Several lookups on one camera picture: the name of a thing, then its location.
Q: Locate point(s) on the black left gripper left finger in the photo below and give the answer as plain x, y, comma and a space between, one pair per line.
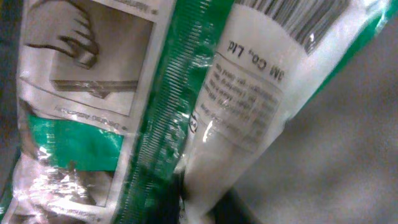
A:
167, 209

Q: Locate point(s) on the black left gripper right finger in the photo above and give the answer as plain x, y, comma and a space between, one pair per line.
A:
232, 209

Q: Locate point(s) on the green 3M gloves packet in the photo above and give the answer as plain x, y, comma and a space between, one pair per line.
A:
103, 101

